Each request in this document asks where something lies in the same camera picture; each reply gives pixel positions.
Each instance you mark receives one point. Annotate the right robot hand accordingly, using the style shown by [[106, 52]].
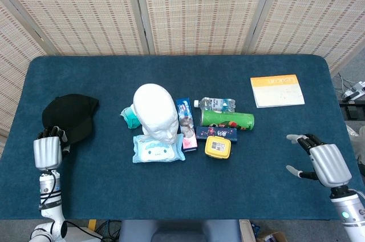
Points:
[[330, 165]]

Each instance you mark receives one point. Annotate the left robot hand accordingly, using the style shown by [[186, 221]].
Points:
[[47, 152]]

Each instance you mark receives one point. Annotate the black baseball cap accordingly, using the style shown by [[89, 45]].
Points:
[[71, 113]]

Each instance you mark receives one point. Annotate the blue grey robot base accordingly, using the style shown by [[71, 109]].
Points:
[[179, 230]]

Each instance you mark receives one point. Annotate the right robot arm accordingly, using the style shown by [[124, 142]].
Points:
[[352, 213]]

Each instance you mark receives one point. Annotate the white foam mannequin head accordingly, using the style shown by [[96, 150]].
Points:
[[157, 110]]

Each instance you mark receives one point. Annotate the grey cloth bundle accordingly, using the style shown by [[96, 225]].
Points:
[[360, 145]]

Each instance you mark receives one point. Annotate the white power strip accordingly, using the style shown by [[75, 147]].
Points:
[[355, 89]]

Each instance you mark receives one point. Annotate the yellow tag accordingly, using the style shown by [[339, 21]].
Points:
[[91, 224]]

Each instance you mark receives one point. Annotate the orange white booklet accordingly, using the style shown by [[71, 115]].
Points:
[[278, 93]]

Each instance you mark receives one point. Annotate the teal green wipes pack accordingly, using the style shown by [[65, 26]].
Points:
[[130, 116]]

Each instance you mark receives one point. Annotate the white box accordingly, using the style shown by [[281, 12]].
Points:
[[85, 236]]

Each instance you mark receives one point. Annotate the brown cardboard box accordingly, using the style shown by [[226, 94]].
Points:
[[268, 236]]

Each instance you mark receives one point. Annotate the light blue cartoon wipes pack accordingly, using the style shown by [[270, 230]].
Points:
[[157, 153]]

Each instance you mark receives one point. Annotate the dark blue slim box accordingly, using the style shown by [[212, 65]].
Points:
[[225, 133]]

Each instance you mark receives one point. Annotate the green chips can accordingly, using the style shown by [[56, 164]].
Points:
[[228, 120]]

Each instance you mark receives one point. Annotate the yellow lid green tub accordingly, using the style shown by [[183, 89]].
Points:
[[218, 147]]

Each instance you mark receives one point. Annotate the clear plastic water bottle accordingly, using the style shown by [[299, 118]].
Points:
[[216, 104]]

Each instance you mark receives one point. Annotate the blue pink cookie box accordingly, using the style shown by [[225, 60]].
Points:
[[188, 128]]

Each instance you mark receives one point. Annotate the woven folding screen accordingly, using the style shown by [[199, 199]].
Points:
[[199, 11]]

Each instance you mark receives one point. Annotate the black metal bracket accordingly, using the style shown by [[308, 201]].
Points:
[[352, 109]]

